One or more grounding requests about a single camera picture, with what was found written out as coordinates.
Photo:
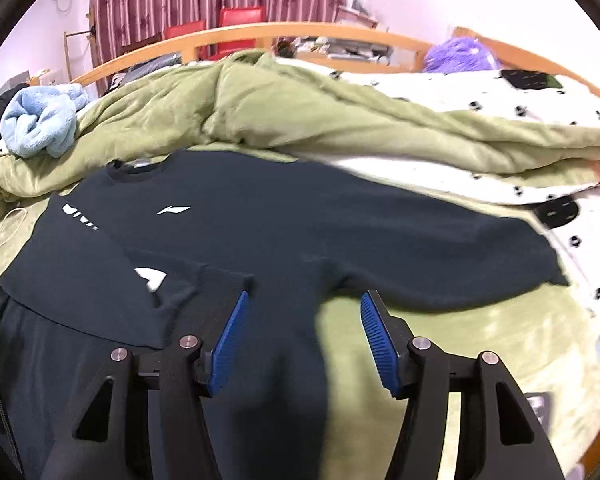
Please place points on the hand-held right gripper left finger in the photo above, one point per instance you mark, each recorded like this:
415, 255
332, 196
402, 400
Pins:
230, 342

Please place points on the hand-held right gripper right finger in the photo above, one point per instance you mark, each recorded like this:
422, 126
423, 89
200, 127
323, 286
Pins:
375, 345

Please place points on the dark navy sweatshirt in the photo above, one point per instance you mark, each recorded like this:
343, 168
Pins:
280, 230

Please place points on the grey folded clothes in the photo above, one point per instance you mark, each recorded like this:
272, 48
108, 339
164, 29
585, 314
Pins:
150, 65

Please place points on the black phone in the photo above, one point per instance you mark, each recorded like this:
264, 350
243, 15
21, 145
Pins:
539, 409

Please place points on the green plush quilt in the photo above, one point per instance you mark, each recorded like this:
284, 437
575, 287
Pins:
280, 105

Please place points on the white floral quilt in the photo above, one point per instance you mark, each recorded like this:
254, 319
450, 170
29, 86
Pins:
455, 90

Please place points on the light blue towel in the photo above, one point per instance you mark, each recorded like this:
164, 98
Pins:
40, 120

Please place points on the cluttered desk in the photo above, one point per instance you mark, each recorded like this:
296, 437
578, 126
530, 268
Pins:
340, 50

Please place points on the purple plush toy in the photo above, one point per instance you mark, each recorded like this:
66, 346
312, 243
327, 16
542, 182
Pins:
460, 55

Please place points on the wooden rack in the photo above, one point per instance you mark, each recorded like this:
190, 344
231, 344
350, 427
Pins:
66, 55

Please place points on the wooden bed frame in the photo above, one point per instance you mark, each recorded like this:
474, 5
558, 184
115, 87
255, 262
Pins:
300, 30

